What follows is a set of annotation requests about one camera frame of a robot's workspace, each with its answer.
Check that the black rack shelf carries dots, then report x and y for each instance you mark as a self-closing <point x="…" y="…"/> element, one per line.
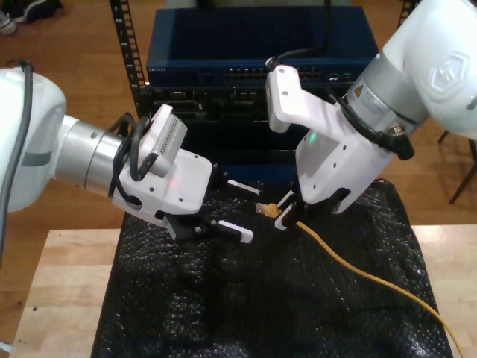
<point x="253" y="141"/>

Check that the black textured mat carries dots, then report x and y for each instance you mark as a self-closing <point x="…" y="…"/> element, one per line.
<point x="261" y="298"/>

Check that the black server unit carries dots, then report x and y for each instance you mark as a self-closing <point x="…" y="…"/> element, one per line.
<point x="223" y="106"/>

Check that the dark sneaker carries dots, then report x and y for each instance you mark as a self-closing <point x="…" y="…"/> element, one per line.
<point x="37" y="9"/>

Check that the white sneaker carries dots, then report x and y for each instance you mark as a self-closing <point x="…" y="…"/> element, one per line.
<point x="6" y="23"/>

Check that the blue rack base plate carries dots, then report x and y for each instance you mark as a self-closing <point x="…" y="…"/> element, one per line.
<point x="257" y="172"/>

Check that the blue network switch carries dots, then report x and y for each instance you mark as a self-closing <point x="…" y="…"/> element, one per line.
<point x="223" y="37"/>

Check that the black perforated rack post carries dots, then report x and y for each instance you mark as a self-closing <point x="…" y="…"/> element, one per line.
<point x="126" y="37"/>
<point x="406" y="11"/>

